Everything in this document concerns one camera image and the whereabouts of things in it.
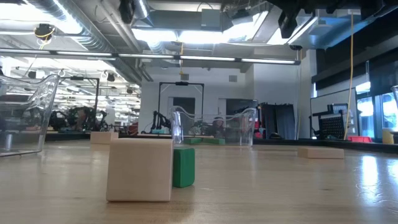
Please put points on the natural wooden rectangular block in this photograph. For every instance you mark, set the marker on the natural wooden rectangular block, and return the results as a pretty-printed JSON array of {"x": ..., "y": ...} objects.
[
  {"x": 102, "y": 137},
  {"x": 320, "y": 153}
]

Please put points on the green wooden block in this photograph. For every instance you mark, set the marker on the green wooden block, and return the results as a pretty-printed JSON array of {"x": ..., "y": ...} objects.
[
  {"x": 192, "y": 141},
  {"x": 214, "y": 141},
  {"x": 183, "y": 168}
]

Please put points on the small natural wooden cube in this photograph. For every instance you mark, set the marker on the small natural wooden cube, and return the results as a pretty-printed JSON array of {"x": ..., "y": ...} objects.
[{"x": 140, "y": 171}]

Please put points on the black background robot arm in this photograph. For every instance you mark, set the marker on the black background robot arm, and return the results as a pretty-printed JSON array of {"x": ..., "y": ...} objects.
[{"x": 160, "y": 119}]

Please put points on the grey ceiling junction box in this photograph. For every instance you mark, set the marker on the grey ceiling junction box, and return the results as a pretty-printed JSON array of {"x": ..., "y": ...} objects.
[{"x": 211, "y": 18}]

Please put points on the long ceiling light bar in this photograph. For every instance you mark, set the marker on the long ceiling light bar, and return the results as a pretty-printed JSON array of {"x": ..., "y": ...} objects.
[{"x": 205, "y": 58}]

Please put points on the dark curtain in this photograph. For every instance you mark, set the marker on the dark curtain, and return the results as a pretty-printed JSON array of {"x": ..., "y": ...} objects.
[{"x": 280, "y": 121}]

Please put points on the person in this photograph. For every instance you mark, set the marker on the person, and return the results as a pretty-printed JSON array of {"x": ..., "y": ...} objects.
[
  {"x": 218, "y": 124},
  {"x": 83, "y": 116}
]

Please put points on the black perforated cart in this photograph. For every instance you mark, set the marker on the black perforated cart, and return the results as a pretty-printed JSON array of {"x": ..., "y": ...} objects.
[{"x": 332, "y": 126}]

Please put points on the clear plastic bin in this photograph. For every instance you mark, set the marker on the clear plastic bin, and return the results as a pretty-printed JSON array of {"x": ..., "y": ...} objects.
[
  {"x": 395, "y": 93},
  {"x": 31, "y": 130},
  {"x": 178, "y": 124}
]

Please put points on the red plastic bin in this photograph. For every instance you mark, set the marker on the red plastic bin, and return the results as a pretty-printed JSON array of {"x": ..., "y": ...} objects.
[{"x": 359, "y": 139}]

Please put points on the yellow cylinder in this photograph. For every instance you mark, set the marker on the yellow cylinder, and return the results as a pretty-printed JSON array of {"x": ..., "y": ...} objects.
[{"x": 387, "y": 137}]

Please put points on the black dome security camera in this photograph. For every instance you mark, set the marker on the black dome security camera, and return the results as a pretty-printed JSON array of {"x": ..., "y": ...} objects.
[{"x": 295, "y": 47}]

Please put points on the black metal gantry frame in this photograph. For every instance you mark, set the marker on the black metal gantry frame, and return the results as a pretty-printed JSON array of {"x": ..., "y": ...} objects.
[{"x": 181, "y": 83}]

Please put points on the black aluminium table frame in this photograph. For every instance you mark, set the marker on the black aluminium table frame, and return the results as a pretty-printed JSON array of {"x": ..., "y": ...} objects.
[{"x": 357, "y": 145}]

